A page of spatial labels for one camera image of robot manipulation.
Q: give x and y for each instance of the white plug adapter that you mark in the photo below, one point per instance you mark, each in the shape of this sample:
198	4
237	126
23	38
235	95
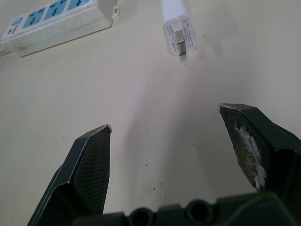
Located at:
177	26

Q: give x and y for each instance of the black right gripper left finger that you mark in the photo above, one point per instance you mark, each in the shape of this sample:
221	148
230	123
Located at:
80	174

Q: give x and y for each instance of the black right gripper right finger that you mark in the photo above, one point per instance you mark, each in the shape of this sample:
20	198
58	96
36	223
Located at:
258	141

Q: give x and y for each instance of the white and blue power strip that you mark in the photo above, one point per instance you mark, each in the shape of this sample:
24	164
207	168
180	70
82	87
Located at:
51	26

